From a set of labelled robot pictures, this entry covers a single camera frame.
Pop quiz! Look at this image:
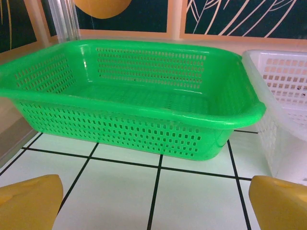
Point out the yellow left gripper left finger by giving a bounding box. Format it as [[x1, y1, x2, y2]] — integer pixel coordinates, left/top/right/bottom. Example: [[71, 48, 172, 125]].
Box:
[[0, 174, 64, 230]]

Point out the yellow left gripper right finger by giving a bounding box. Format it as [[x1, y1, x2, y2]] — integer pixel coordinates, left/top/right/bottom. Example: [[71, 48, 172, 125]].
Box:
[[248, 175, 307, 230]]

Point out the white plastic basket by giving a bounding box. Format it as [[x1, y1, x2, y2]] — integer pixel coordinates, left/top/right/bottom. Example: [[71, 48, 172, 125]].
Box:
[[242, 49, 307, 185]]

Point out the green plastic basket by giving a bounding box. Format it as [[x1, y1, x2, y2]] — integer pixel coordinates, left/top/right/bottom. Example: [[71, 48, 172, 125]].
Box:
[[0, 39, 267, 161]]

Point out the aluminium corner post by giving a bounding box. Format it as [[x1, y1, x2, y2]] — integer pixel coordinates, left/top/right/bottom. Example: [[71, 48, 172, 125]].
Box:
[[47, 0, 80, 41]]

